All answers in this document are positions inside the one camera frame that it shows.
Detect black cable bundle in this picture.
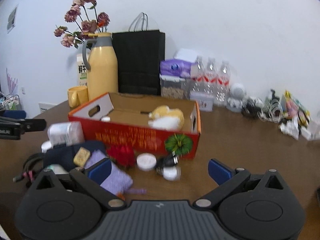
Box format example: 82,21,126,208
12,152,48,183

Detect white ribbed jar lid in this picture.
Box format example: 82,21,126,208
136,153,157,172

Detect water bottle pack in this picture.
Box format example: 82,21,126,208
189,56,231,107

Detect dried pink flower bouquet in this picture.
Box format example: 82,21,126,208
54,0,110,49

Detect navy blue pouch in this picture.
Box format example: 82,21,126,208
43,140,106,172

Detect clear plastic jar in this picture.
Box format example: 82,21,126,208
41,121,85,153

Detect tangled white cables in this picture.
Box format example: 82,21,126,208
241,89,284,124

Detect small lavender tin box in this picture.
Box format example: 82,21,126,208
189,91,214,112

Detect yellow thermos jug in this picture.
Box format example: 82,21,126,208
82,32,118,100

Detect red cardboard box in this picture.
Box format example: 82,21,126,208
68,93,201,159

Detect clear food container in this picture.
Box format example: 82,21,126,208
159,74,190,99

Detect black paper bag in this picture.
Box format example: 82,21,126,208
112,12,165,95

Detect yellow soap bar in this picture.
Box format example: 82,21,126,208
73,147,91,167

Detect yellow mug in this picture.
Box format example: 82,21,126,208
67,86,89,108

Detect purple knitted cloth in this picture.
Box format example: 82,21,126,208
85,150,146,196

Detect white round toy robot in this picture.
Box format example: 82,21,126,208
226,83,246,113

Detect white milk carton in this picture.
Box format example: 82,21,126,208
76,54,87,86

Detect red fabric flower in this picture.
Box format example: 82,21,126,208
106,145,136,168

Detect yellow white plush toy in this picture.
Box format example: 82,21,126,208
148,105,185,131

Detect purple tissue pack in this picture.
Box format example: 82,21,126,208
159,49,198,78

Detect colourful packets pile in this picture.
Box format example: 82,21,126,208
280,90,310,127

